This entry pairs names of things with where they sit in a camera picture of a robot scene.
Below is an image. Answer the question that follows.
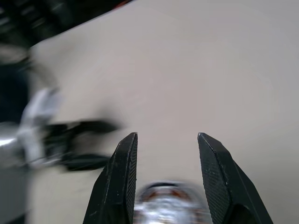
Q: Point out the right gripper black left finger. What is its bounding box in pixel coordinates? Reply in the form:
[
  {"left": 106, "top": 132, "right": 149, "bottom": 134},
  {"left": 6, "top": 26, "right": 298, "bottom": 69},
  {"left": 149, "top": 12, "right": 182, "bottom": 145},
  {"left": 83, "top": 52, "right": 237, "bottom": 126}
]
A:
[{"left": 83, "top": 132, "right": 138, "bottom": 224}]

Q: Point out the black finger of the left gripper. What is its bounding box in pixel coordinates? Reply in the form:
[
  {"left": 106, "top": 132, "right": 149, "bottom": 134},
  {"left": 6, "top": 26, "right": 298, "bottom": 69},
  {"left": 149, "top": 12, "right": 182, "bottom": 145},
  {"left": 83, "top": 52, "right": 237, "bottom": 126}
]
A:
[
  {"left": 76, "top": 119, "right": 120, "bottom": 136},
  {"left": 62, "top": 154, "right": 111, "bottom": 171}
]

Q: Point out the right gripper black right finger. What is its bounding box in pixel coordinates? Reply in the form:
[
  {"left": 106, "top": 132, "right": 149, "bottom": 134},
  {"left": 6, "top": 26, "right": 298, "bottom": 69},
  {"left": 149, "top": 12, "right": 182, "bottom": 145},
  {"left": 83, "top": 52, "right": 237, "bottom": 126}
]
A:
[{"left": 197, "top": 132, "right": 274, "bottom": 224}]

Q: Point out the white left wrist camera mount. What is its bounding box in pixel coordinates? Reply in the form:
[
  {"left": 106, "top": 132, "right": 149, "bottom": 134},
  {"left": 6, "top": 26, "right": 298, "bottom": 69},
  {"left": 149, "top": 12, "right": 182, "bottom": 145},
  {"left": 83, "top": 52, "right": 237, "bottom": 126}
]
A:
[{"left": 17, "top": 87, "right": 63, "bottom": 170}]

